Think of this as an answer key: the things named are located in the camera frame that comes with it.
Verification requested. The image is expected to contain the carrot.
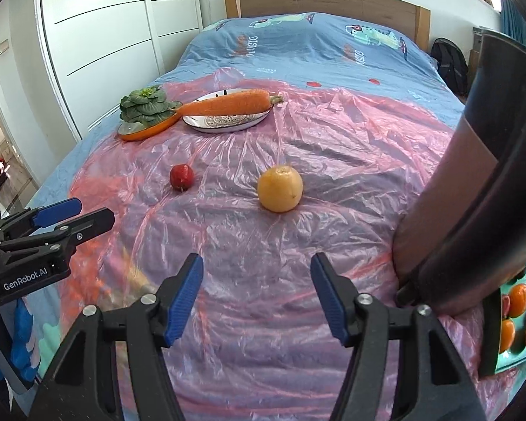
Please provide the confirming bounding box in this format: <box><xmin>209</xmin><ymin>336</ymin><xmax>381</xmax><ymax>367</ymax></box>
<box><xmin>177</xmin><ymin>89</ymin><xmax>285</xmax><ymax>117</ymax></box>

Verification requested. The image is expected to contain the white wardrobe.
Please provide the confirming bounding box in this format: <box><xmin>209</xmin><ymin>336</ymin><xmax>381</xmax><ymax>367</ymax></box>
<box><xmin>35</xmin><ymin>0</ymin><xmax>202</xmax><ymax>141</ymax></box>

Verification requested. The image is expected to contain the yellow orange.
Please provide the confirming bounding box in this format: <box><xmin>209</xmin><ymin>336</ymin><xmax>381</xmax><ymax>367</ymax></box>
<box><xmin>257</xmin><ymin>164</ymin><xmax>303</xmax><ymax>214</ymax></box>

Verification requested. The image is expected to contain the green bok choy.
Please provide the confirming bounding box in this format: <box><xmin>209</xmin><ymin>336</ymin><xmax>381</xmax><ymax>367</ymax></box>
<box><xmin>119</xmin><ymin>86</ymin><xmax>182</xmax><ymax>124</ymax></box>

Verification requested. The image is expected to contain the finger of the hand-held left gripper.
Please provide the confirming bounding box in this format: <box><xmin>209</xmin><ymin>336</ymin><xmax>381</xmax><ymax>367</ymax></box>
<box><xmin>0</xmin><ymin>208</ymin><xmax>115</xmax><ymax>268</ymax></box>
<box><xmin>0</xmin><ymin>197</ymin><xmax>83</xmax><ymax>246</ymax></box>

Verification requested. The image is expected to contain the green tray box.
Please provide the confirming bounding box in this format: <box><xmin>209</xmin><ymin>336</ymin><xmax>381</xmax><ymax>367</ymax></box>
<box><xmin>478</xmin><ymin>254</ymin><xmax>526</xmax><ymax>378</ymax></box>

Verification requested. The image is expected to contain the wooden headboard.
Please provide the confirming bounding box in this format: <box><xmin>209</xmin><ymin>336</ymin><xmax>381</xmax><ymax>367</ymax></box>
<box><xmin>223</xmin><ymin>0</ymin><xmax>431</xmax><ymax>51</ymax></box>

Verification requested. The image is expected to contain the orange plate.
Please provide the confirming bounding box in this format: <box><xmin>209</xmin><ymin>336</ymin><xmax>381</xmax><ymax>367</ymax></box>
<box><xmin>117</xmin><ymin>109</ymin><xmax>182</xmax><ymax>142</ymax></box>

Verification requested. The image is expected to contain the steel kettle with black handle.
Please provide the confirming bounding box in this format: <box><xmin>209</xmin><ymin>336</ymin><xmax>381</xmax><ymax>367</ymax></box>
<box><xmin>394</xmin><ymin>28</ymin><xmax>526</xmax><ymax>316</ymax></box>

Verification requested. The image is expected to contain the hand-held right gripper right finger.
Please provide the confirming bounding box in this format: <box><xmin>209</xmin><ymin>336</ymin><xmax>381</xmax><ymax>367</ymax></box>
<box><xmin>310</xmin><ymin>252</ymin><xmax>487</xmax><ymax>421</ymax></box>

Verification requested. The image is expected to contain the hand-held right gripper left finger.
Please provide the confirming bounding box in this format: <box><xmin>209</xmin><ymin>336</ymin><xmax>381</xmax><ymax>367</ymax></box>
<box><xmin>28</xmin><ymin>252</ymin><xmax>204</xmax><ymax>421</ymax></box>

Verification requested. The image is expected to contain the pink plastic sheet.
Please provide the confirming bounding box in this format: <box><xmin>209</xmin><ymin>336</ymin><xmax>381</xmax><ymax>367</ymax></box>
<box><xmin>68</xmin><ymin>68</ymin><xmax>522</xmax><ymax>421</ymax></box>

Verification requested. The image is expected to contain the black backpack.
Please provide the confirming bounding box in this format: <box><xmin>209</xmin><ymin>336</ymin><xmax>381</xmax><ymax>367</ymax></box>
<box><xmin>430</xmin><ymin>37</ymin><xmax>470</xmax><ymax>96</ymax></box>

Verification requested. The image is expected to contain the large orange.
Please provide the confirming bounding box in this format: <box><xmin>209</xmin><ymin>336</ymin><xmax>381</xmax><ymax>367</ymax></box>
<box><xmin>507</xmin><ymin>283</ymin><xmax>526</xmax><ymax>319</ymax></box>

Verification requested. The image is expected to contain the teal curtain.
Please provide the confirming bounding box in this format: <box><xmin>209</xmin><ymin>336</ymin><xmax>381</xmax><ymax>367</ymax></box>
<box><xmin>497</xmin><ymin>0</ymin><xmax>526</xmax><ymax>49</ymax></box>

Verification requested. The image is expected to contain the white patterned plate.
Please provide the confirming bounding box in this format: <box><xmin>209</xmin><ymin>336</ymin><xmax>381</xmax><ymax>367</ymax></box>
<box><xmin>182</xmin><ymin>90</ymin><xmax>272</xmax><ymax>133</ymax></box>

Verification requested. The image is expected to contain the person's blue white clothing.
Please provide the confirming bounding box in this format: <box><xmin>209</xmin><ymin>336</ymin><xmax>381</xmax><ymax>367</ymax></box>
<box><xmin>0</xmin><ymin>300</ymin><xmax>42</xmax><ymax>397</ymax></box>

